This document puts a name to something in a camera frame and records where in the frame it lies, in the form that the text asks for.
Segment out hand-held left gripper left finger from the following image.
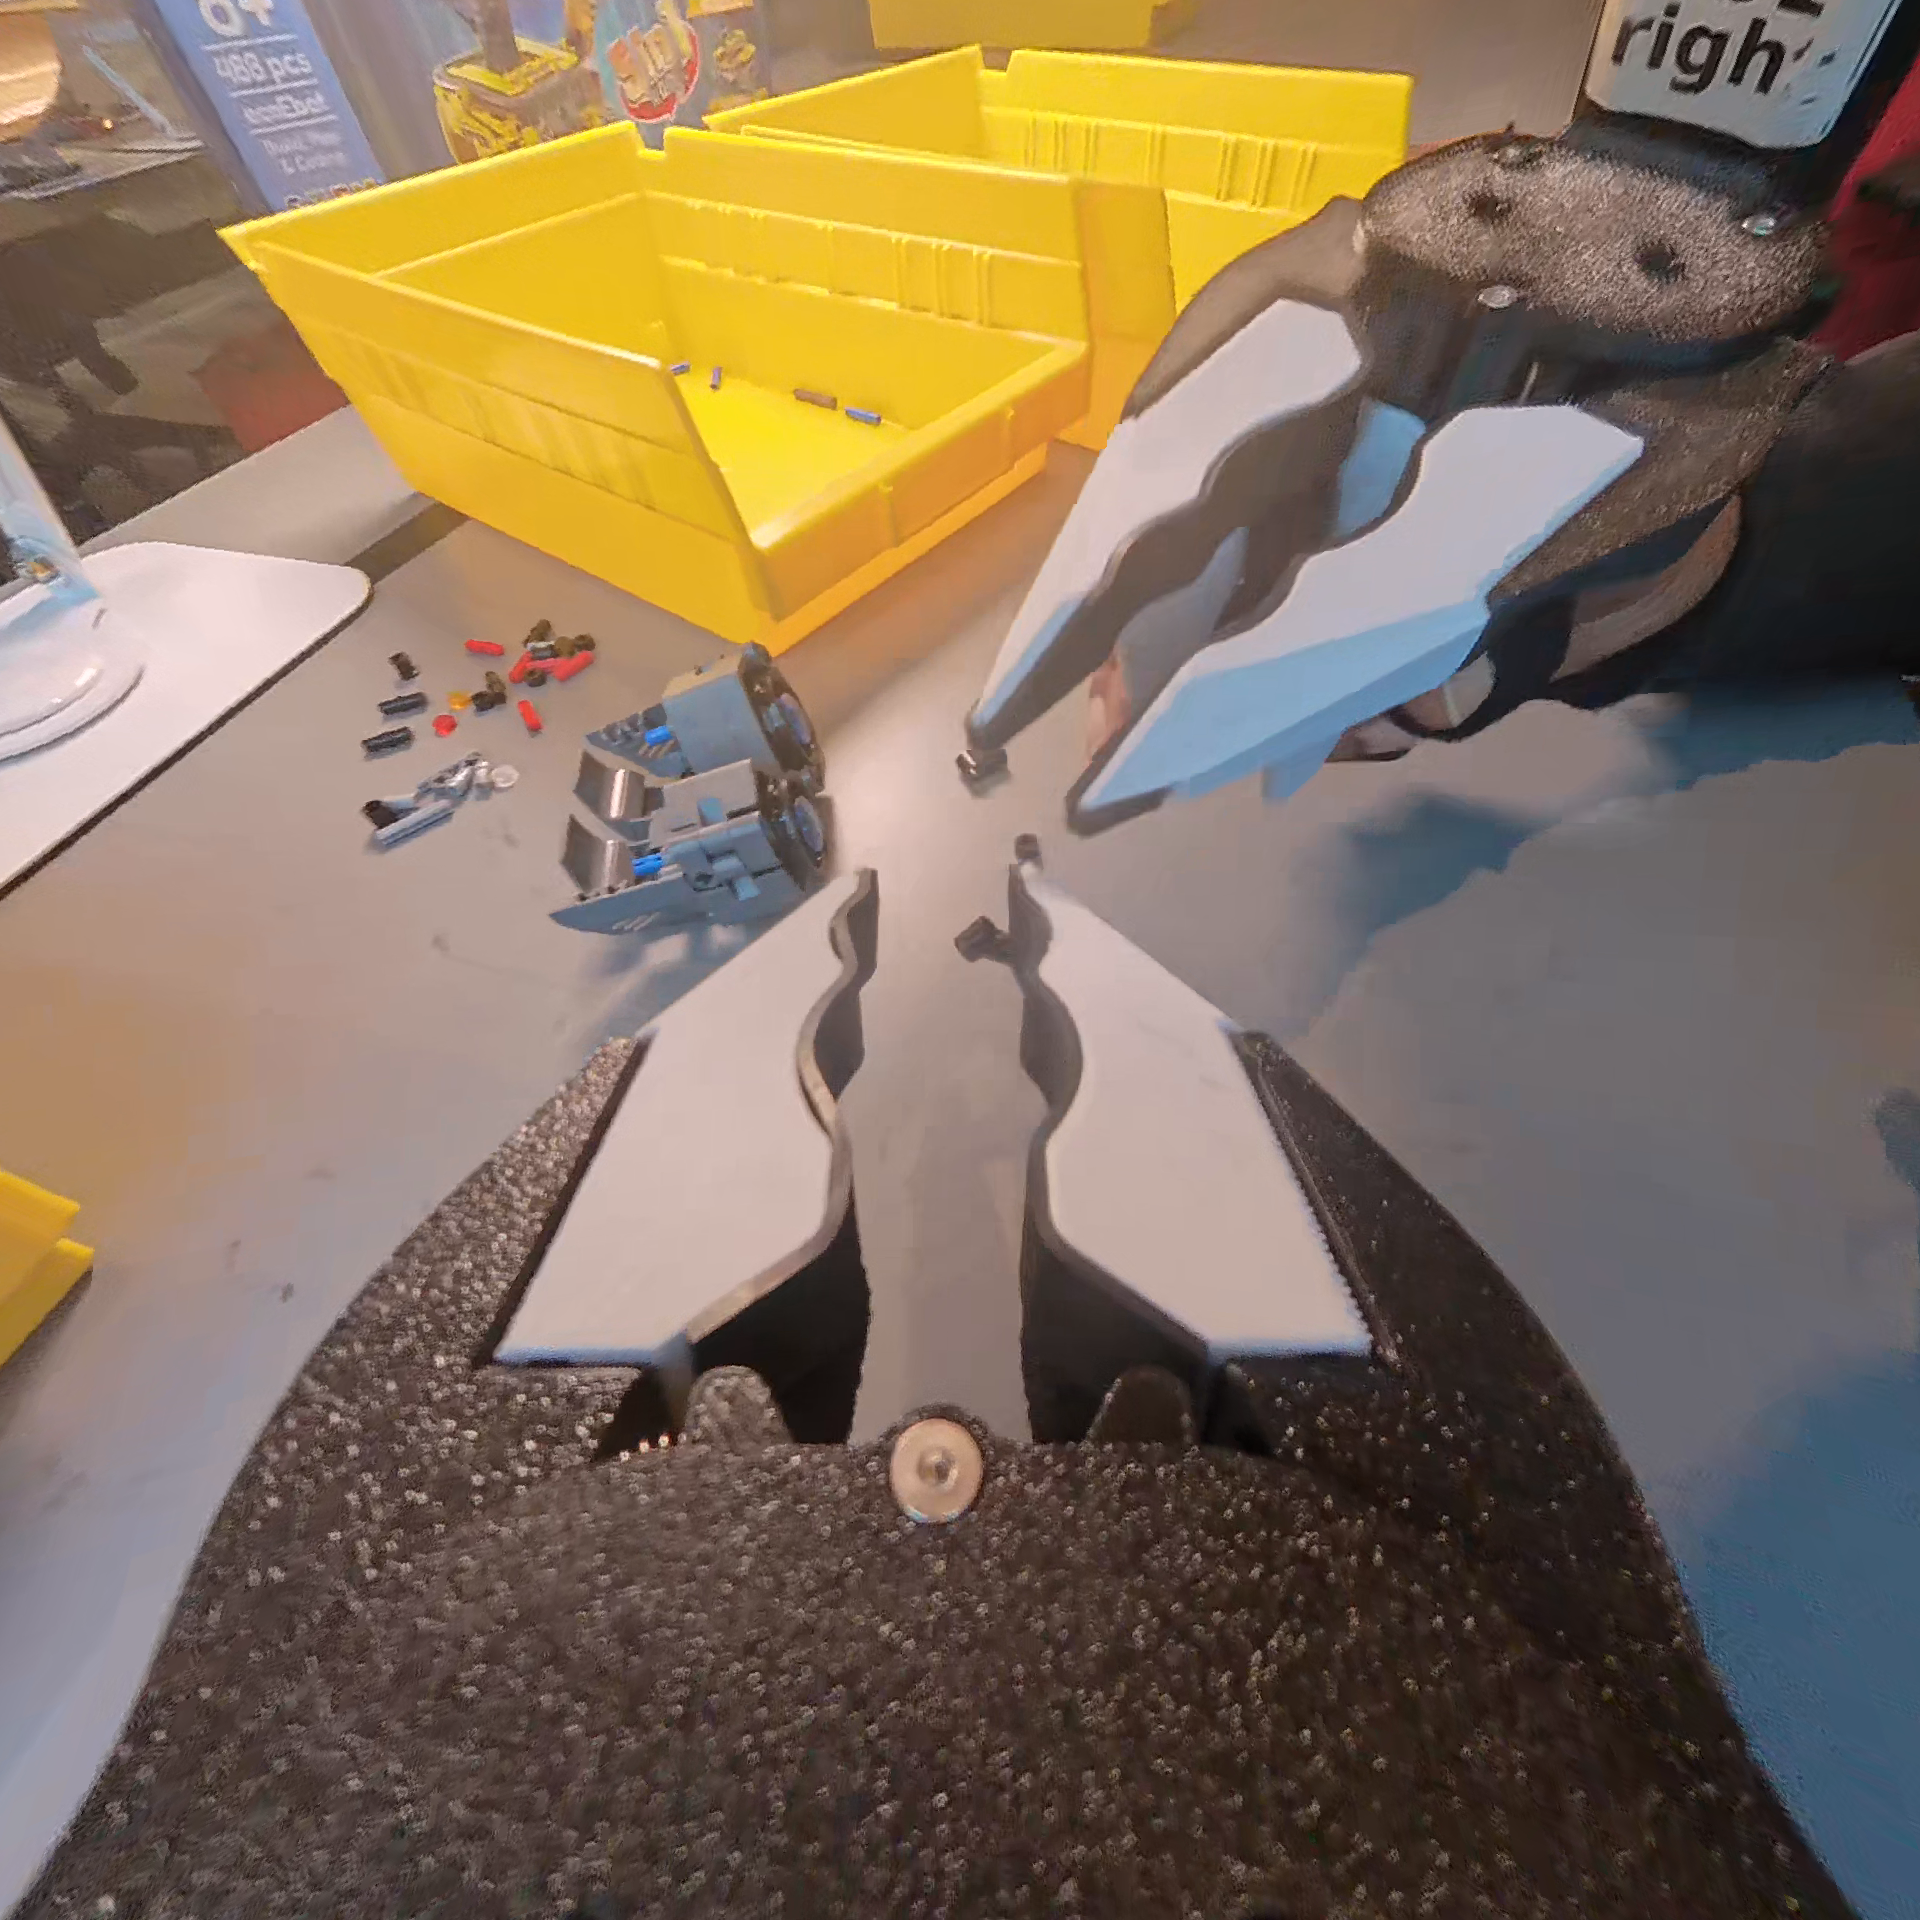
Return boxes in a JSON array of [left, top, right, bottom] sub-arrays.
[[493, 867, 881, 1447]]

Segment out small brick parts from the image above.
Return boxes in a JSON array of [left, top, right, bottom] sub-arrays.
[[356, 615, 602, 852]]

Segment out grey twin engine brick model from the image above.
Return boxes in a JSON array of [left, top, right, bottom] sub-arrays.
[[549, 643, 837, 940]]

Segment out large red armchair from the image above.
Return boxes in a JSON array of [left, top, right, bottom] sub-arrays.
[[1831, 101, 1920, 324]]

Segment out printed toy box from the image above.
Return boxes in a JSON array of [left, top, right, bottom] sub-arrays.
[[135, 0, 774, 215]]

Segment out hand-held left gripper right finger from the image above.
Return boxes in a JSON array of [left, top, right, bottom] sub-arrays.
[[1005, 864, 1376, 1447]]

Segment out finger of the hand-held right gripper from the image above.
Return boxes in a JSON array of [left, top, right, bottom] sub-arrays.
[[964, 298, 1370, 753], [1068, 405, 1645, 837]]

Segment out grey desk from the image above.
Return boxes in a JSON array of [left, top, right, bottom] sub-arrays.
[[0, 405, 1920, 1920]]

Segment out person's right hand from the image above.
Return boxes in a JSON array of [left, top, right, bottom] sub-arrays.
[[1336, 494, 1749, 766]]

